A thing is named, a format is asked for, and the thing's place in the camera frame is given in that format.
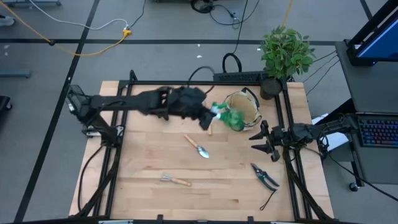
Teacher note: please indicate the black computer keyboard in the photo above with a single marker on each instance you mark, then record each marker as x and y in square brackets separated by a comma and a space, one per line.
[379, 132]

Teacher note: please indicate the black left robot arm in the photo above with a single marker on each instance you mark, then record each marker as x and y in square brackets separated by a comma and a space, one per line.
[130, 102]

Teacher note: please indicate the grey furniture bar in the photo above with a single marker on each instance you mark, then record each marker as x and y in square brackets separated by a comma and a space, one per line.
[31, 2]

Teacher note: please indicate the black chair base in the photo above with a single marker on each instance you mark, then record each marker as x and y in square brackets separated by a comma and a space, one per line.
[3, 102]

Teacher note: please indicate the white paper sheet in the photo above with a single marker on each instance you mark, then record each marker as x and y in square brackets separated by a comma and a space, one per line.
[334, 140]

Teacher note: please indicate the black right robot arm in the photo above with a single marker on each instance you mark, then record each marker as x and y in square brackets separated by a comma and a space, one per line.
[329, 126]

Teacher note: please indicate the black caster wheel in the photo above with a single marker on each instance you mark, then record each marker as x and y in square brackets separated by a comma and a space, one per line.
[353, 186]

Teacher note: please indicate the grey furniture foot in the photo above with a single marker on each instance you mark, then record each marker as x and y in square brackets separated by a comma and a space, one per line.
[14, 73]

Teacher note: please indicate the black metal table frame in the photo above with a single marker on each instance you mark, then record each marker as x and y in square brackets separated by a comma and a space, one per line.
[202, 82]

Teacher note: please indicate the black power strip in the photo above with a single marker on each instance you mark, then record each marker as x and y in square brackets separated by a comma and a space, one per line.
[239, 76]

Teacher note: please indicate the tan gardening bag green trim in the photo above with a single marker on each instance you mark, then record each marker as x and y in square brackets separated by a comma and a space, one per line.
[244, 104]

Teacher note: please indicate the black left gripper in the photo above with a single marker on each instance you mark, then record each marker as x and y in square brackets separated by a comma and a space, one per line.
[186, 102]

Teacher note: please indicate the monitor with blue screen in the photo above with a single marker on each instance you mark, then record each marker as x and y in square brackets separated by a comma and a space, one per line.
[382, 43]

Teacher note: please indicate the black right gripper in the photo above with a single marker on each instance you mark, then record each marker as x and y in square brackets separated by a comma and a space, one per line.
[281, 137]

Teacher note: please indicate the grey desk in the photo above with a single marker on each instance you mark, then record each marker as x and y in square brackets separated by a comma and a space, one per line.
[373, 90]

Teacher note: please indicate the green potted plant black pot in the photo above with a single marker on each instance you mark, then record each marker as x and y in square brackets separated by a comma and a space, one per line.
[286, 53]

